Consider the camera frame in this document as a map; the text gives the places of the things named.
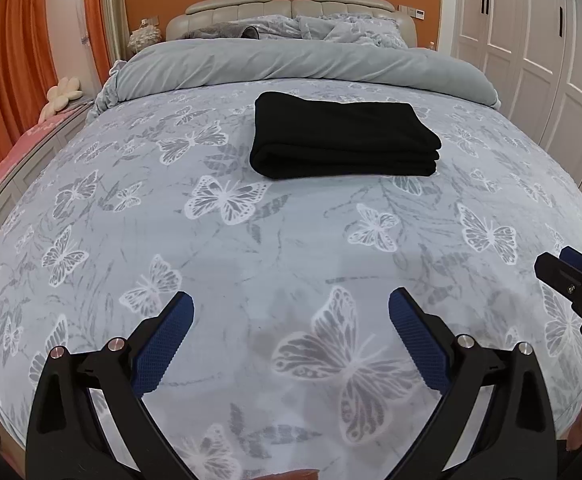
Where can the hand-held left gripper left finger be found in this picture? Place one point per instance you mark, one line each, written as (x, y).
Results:
(163, 345)

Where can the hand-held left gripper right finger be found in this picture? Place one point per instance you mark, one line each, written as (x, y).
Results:
(418, 342)

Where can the black pants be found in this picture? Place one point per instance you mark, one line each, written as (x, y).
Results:
(341, 130)

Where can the person's left hand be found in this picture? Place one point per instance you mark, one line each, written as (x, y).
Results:
(296, 475)

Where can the bed with butterfly sheet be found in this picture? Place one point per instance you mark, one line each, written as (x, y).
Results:
(281, 240)

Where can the white drawer cabinet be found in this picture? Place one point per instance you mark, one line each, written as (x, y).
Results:
(1, 215)

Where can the white wardrobe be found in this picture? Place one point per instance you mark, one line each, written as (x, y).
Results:
(536, 45)

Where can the pink seat cushion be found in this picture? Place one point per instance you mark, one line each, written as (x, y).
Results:
(26, 155)

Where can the cream flower-shaped cushion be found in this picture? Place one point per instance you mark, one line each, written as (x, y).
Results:
(61, 96)

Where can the white bedside ornament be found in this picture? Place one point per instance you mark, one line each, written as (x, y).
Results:
(145, 40)

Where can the plain grey duvet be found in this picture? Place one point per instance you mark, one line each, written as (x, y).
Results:
(296, 62)

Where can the dark grey cloth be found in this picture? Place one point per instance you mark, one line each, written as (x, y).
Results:
(216, 31)

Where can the butterfly printed grey pillow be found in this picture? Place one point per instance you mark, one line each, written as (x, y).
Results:
(351, 30)

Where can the orange curtain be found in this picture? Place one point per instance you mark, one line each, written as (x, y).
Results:
(16, 60)

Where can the white wall control panel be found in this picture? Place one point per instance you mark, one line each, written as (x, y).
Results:
(412, 11)

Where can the wall socket plate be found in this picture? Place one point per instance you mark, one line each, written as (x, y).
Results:
(149, 21)

